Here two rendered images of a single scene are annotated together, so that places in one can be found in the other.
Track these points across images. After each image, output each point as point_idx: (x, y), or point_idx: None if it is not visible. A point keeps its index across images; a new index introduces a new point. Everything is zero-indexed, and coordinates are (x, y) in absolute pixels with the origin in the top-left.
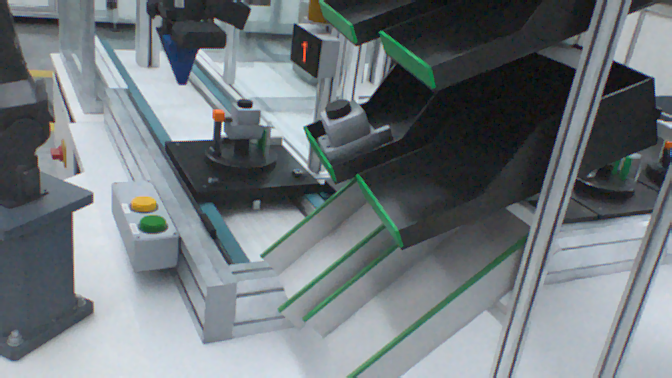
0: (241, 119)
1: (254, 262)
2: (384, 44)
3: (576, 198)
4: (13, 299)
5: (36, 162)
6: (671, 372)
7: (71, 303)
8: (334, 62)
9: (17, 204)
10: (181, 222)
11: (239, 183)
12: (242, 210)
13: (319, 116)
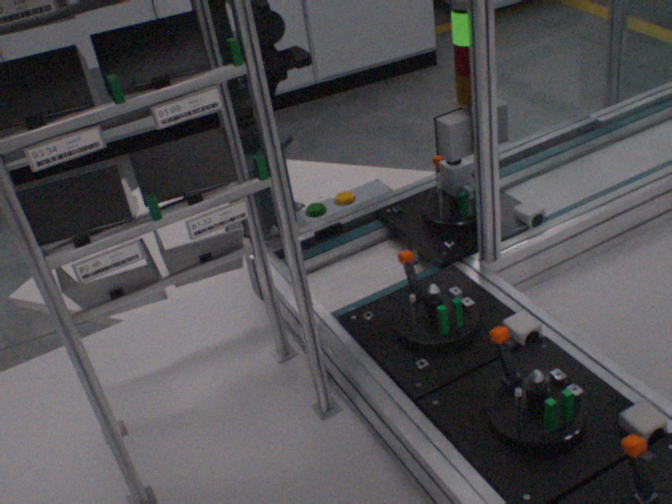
0: (441, 171)
1: (281, 261)
2: None
3: (577, 494)
4: (229, 202)
5: (242, 132)
6: None
7: (263, 227)
8: (447, 146)
9: None
10: (328, 219)
11: (406, 223)
12: (409, 248)
13: (476, 201)
